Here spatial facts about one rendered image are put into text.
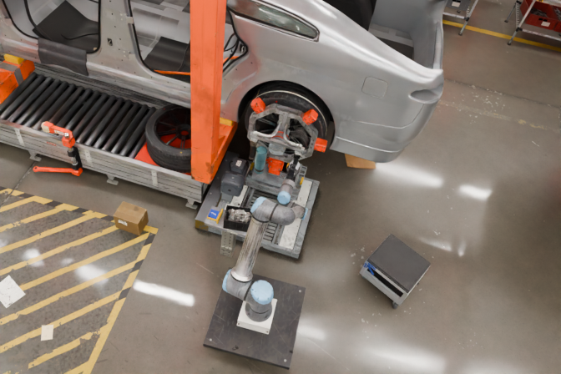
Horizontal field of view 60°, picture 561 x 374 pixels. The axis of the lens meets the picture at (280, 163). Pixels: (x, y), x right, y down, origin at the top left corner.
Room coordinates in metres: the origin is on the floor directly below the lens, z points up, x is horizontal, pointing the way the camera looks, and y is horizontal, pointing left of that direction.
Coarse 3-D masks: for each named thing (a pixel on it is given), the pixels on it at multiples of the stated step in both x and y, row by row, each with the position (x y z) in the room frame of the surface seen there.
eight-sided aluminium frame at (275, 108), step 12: (276, 108) 2.70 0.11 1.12; (288, 108) 2.73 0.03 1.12; (252, 120) 2.70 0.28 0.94; (300, 120) 2.66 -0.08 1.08; (252, 132) 2.70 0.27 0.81; (312, 132) 2.65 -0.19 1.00; (264, 144) 2.74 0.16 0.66; (312, 144) 2.65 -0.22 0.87; (276, 156) 2.68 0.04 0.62; (288, 156) 2.70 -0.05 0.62
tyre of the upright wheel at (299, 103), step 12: (264, 84) 3.00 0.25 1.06; (276, 84) 2.93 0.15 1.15; (288, 84) 2.93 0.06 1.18; (300, 84) 2.95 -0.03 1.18; (264, 96) 2.81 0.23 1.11; (276, 96) 2.78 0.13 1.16; (288, 96) 2.79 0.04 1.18; (312, 96) 2.89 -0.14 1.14; (300, 108) 2.75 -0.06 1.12; (312, 108) 2.77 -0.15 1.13; (324, 108) 2.89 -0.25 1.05; (324, 120) 2.79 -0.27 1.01; (324, 132) 2.74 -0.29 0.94
